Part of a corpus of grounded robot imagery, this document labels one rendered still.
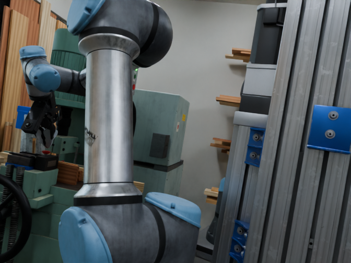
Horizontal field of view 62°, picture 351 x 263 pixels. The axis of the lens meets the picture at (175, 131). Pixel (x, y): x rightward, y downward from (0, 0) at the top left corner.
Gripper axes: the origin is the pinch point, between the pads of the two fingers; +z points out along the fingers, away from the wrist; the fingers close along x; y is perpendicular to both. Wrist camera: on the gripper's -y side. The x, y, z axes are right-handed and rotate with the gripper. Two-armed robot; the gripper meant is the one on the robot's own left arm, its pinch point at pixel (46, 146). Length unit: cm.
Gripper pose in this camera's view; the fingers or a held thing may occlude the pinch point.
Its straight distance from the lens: 116.5
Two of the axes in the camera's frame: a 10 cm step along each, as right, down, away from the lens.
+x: -9.7, -1.6, 1.6
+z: -0.6, 8.6, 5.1
